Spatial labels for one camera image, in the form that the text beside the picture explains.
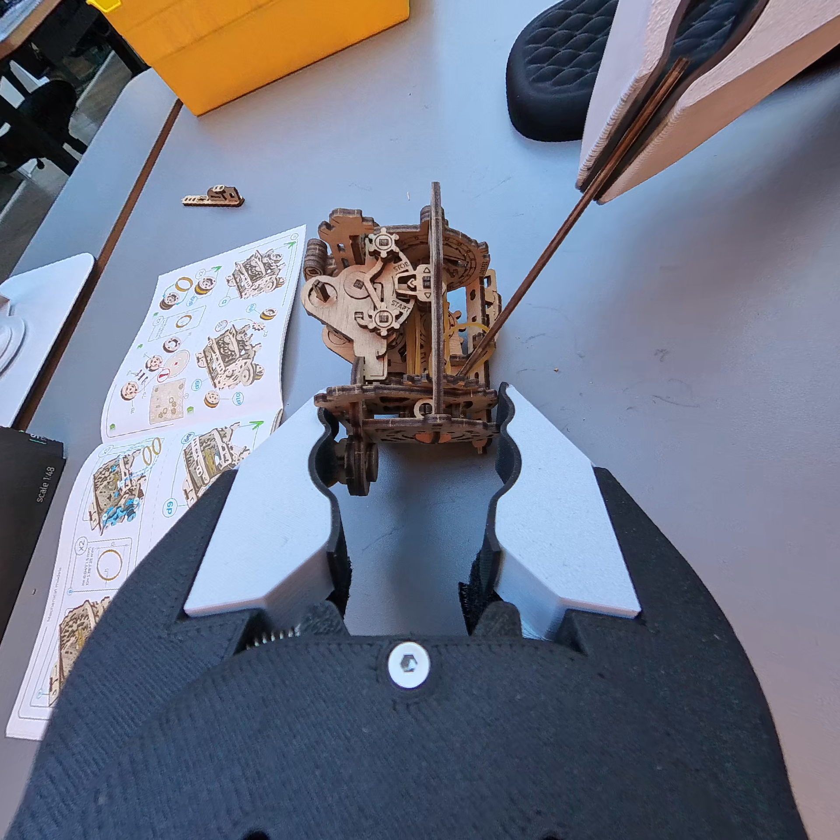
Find wooden mechanical model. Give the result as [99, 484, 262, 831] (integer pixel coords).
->
[302, 182, 503, 497]

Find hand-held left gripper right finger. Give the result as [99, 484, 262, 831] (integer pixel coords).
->
[484, 382, 643, 641]

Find yellow rubber band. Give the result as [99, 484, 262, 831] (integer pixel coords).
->
[441, 314, 493, 358]

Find yellow box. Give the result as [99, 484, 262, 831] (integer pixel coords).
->
[87, 0, 412, 118]

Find black model kit box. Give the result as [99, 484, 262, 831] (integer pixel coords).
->
[0, 427, 67, 643]

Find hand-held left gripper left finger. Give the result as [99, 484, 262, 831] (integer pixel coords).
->
[184, 395, 349, 632]

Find small wooden model part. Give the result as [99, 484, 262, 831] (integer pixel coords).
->
[182, 185, 245, 210]

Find thin wooden stick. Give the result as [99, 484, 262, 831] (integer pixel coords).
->
[455, 58, 690, 383]

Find open instruction booklet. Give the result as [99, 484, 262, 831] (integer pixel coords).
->
[7, 224, 307, 740]

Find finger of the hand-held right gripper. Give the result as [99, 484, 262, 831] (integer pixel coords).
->
[576, 0, 698, 193]
[597, 0, 840, 204]

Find black office chair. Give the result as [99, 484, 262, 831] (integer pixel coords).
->
[0, 79, 86, 175]

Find white round disc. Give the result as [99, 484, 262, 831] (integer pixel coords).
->
[0, 308, 28, 380]

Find black quilted pad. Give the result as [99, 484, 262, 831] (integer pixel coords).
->
[507, 0, 767, 143]

